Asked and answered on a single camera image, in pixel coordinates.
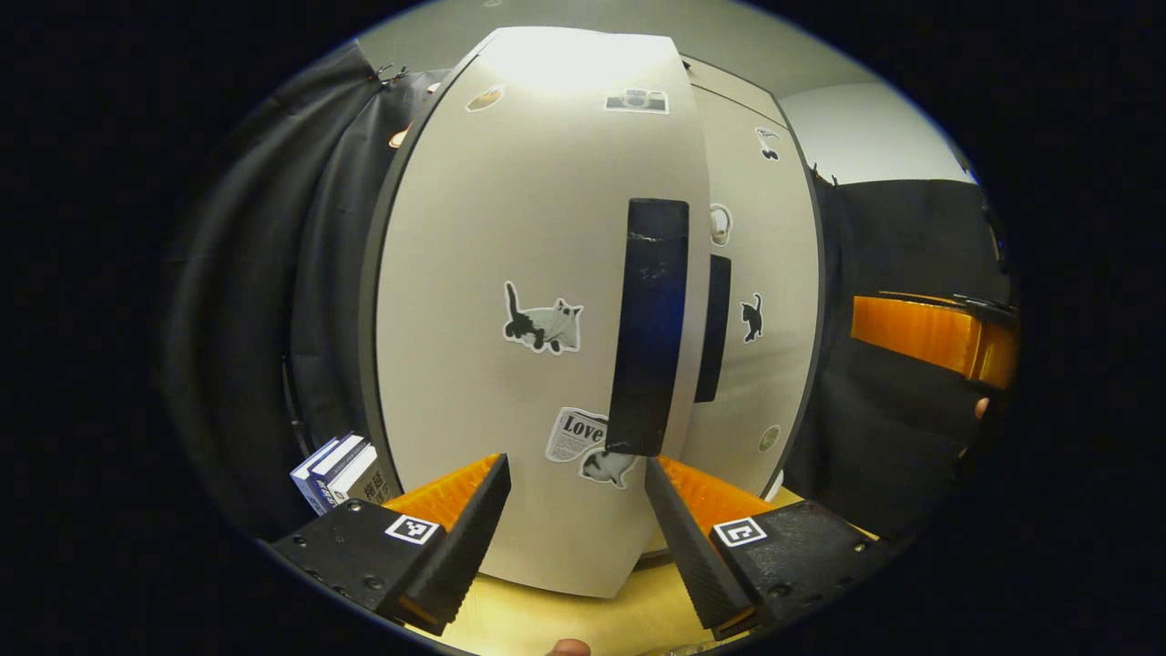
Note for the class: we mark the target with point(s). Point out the black clip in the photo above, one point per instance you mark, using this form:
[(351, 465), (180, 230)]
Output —
[(392, 73)]

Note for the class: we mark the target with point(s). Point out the black backdrop cloth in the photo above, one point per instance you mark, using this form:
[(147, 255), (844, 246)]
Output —
[(893, 437), (255, 273)]

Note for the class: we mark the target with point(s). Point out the grey and white cabinet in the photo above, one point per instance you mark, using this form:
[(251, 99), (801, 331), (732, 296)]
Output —
[(367, 292)]

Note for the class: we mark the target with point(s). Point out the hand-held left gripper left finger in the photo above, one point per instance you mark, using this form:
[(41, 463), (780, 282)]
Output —
[(460, 547)]

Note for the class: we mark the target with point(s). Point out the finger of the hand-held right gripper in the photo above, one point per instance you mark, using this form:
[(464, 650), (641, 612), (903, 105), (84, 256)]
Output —
[(911, 333)]

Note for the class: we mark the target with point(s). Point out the white cabinet door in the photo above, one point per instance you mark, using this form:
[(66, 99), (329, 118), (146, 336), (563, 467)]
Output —
[(474, 228), (783, 237)]

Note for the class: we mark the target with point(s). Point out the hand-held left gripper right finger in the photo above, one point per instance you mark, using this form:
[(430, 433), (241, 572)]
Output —
[(688, 556)]

